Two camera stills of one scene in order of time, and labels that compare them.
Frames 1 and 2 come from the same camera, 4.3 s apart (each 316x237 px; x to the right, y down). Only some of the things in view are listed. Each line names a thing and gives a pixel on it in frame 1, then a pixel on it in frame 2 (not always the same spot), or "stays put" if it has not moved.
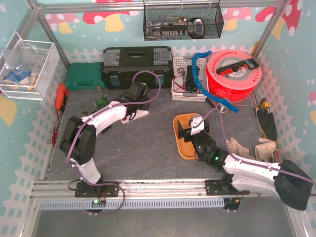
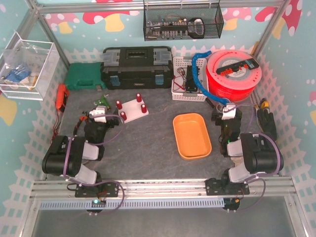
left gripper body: x=138 y=89 to x=112 y=121
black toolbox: x=121 y=66 stays put
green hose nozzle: x=102 y=101 stays put
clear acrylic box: x=26 y=67 stays put
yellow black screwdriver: x=264 y=104 stays put
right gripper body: x=186 y=132 to x=217 y=118
